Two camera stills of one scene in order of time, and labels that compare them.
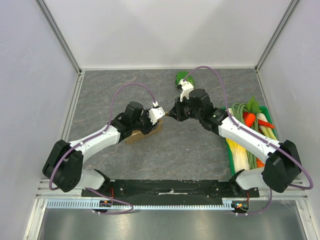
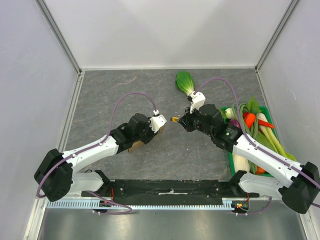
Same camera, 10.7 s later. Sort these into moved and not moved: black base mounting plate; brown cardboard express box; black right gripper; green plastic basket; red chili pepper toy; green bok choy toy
Moved: black right gripper; brown cardboard express box
Not moved: green plastic basket; black base mounting plate; red chili pepper toy; green bok choy toy
